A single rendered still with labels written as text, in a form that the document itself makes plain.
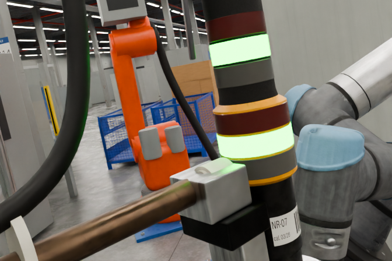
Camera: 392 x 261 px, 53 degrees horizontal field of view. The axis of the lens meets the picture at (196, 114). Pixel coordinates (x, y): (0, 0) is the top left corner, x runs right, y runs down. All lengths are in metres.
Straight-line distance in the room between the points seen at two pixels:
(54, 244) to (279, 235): 0.12
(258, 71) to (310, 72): 1.94
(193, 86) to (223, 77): 7.96
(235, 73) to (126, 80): 3.94
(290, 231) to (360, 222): 0.71
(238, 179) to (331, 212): 0.28
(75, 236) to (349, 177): 0.36
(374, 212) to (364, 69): 0.39
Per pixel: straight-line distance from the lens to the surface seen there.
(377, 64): 0.66
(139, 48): 4.11
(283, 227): 0.23
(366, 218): 0.94
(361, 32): 2.28
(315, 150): 0.46
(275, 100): 0.22
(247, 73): 0.21
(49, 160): 0.16
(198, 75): 8.14
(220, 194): 0.20
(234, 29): 0.21
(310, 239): 0.49
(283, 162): 0.22
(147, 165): 4.02
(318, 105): 0.61
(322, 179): 0.46
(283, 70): 2.11
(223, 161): 0.21
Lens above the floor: 1.61
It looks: 8 degrees down
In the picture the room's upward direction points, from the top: 11 degrees counter-clockwise
